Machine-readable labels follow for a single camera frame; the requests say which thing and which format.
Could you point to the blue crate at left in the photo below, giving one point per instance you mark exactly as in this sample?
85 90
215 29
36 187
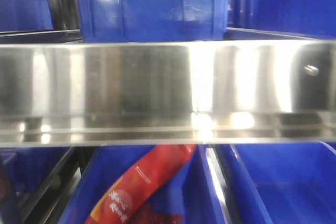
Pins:
25 15

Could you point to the red snack packet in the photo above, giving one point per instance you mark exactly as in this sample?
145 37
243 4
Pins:
139 182

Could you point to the dark metal shelf rail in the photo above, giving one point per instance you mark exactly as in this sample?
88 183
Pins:
59 170

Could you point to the blue lower right bin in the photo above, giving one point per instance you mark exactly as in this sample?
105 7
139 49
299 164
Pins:
281 182

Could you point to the large blue ribbed crate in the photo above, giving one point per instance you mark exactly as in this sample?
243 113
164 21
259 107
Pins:
152 20

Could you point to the blue lower shelf bin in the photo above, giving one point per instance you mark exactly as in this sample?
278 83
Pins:
188 197

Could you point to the blue crate upper right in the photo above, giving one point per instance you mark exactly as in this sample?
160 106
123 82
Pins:
306 17

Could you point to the steel front shelf bar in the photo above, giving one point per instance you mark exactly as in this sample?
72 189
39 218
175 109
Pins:
206 92

